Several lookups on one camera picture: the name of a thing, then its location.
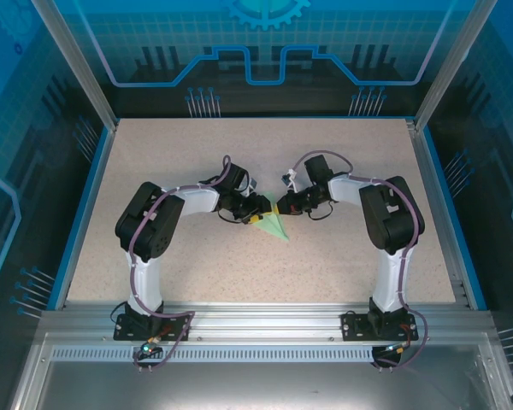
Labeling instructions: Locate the light green paper sheet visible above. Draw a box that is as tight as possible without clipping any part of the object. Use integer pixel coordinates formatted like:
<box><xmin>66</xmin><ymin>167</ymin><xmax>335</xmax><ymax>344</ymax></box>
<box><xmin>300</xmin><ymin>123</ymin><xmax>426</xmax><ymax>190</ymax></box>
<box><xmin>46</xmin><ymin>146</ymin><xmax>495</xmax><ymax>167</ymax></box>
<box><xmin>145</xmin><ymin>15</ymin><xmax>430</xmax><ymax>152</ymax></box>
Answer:
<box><xmin>256</xmin><ymin>194</ymin><xmax>291</xmax><ymax>243</ymax></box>

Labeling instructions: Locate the blue table side border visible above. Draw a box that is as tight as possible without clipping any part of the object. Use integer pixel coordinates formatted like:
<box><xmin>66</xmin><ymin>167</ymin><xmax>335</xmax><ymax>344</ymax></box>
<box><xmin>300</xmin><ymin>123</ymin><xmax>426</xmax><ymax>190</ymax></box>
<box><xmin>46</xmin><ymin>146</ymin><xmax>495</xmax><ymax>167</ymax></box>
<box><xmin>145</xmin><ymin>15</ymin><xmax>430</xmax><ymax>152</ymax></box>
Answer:
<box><xmin>45</xmin><ymin>126</ymin><xmax>117</xmax><ymax>312</ymax></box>
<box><xmin>418</xmin><ymin>126</ymin><xmax>492</xmax><ymax>312</ymax></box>

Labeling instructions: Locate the grey metal panel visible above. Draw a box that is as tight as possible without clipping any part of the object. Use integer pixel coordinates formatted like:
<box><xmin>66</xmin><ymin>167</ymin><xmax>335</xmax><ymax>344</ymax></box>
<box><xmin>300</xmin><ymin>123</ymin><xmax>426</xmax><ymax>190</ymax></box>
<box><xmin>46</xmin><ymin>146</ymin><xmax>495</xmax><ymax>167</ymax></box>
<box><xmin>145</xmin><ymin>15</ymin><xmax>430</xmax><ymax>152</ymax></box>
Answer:
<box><xmin>8</xmin><ymin>332</ymin><xmax>513</xmax><ymax>410</ymax></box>

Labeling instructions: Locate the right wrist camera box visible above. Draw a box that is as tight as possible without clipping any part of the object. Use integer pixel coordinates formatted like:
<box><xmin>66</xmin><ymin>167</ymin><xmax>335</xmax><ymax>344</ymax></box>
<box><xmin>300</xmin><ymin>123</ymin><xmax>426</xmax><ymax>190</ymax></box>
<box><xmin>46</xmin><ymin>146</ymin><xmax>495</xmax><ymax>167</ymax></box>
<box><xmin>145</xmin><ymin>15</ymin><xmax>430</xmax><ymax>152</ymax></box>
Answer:
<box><xmin>280</xmin><ymin>168</ymin><xmax>298</xmax><ymax>193</ymax></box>

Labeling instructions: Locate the aluminium mounting rail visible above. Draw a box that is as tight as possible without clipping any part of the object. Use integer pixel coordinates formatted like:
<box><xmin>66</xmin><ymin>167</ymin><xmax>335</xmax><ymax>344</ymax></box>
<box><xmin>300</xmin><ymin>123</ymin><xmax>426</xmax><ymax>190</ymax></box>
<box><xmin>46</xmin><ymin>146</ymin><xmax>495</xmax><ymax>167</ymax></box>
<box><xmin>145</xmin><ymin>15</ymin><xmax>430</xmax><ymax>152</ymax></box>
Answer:
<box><xmin>38</xmin><ymin>300</ymin><xmax>497</xmax><ymax>343</ymax></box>

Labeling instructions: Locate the aluminium table side rail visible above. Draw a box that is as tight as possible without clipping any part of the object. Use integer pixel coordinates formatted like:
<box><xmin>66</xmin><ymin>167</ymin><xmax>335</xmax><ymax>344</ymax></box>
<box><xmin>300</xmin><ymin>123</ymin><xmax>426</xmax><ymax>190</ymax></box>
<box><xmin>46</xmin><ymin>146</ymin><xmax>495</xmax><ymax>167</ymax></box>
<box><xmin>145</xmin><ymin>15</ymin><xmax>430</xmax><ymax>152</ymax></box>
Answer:
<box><xmin>404</xmin><ymin>119</ymin><xmax>475</xmax><ymax>311</ymax></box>

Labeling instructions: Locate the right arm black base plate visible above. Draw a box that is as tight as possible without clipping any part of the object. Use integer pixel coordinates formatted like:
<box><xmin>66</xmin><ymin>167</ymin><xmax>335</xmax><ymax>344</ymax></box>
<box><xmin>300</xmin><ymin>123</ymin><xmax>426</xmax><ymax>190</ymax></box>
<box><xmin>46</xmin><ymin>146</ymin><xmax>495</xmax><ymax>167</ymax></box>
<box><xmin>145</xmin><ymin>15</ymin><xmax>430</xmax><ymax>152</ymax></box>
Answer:
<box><xmin>340</xmin><ymin>310</ymin><xmax>420</xmax><ymax>342</ymax></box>

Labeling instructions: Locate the slotted grey cable duct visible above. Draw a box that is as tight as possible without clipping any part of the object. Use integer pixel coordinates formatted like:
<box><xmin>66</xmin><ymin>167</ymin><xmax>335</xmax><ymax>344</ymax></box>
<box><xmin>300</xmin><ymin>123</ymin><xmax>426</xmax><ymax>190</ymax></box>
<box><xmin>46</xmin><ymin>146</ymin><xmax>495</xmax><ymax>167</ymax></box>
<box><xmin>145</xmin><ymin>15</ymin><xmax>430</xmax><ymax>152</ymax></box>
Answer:
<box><xmin>50</xmin><ymin>346</ymin><xmax>375</xmax><ymax>363</ymax></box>

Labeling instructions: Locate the cable connector with green light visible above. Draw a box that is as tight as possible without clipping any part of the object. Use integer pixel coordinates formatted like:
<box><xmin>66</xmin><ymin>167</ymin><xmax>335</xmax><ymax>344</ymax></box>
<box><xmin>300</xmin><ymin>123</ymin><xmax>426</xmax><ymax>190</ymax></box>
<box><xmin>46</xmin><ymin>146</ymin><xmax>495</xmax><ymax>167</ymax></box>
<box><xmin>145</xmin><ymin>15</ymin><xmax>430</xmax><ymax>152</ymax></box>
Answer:
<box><xmin>382</xmin><ymin>340</ymin><xmax>412</xmax><ymax>355</ymax></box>
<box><xmin>137</xmin><ymin>335</ymin><xmax>162</xmax><ymax>356</ymax></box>

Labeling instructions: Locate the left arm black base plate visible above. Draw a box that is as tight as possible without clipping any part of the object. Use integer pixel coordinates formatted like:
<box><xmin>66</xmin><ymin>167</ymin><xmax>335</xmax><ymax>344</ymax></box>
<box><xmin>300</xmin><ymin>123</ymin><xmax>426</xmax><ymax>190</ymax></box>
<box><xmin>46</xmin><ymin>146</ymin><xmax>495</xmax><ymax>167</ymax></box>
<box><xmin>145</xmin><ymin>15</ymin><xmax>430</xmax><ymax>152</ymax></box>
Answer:
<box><xmin>113</xmin><ymin>313</ymin><xmax>192</xmax><ymax>342</ymax></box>

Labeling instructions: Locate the aluminium frame post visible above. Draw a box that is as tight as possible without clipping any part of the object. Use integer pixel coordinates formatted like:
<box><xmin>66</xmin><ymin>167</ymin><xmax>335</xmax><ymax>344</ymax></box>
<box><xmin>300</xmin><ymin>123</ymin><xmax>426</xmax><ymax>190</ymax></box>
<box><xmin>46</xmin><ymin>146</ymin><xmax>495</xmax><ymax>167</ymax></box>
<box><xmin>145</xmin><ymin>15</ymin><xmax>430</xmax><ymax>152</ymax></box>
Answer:
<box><xmin>412</xmin><ymin>0</ymin><xmax>499</xmax><ymax>132</ymax></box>
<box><xmin>29</xmin><ymin>0</ymin><xmax>120</xmax><ymax>132</ymax></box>

